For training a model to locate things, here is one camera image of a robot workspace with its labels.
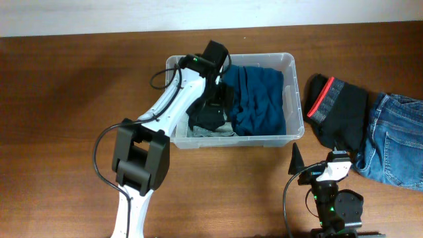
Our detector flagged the black garment with white logo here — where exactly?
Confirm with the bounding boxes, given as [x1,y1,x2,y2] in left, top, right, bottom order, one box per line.
[186,99,226,131]

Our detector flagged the light grey-blue jeans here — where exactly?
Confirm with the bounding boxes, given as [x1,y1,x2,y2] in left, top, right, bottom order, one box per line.
[174,113,237,138]

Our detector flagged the dark blue garment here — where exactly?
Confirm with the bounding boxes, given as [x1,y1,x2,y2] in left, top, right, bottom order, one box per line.
[223,65,286,136]

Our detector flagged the black shorts red waistband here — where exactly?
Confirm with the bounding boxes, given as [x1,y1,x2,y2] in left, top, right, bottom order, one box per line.
[303,74,368,151]

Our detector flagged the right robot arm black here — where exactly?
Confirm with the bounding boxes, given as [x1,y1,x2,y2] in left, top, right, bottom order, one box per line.
[283,143,386,238]

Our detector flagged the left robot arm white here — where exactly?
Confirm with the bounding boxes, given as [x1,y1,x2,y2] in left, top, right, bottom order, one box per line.
[112,41,230,238]

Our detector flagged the clear plastic storage bin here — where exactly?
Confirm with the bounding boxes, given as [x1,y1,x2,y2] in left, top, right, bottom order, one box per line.
[171,52,305,149]

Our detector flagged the blue denim jeans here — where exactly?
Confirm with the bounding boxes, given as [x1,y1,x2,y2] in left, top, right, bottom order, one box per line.
[354,93,422,191]

